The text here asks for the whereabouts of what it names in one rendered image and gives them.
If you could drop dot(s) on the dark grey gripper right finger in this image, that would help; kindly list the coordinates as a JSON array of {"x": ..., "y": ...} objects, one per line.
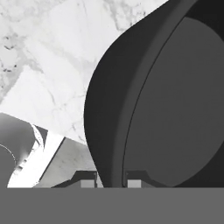
[{"x": 135, "y": 175}]

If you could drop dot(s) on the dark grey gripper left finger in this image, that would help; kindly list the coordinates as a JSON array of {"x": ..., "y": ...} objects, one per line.
[{"x": 86, "y": 176}]

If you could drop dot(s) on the black cooking pot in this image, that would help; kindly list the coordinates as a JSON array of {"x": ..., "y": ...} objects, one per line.
[{"x": 175, "y": 102}]

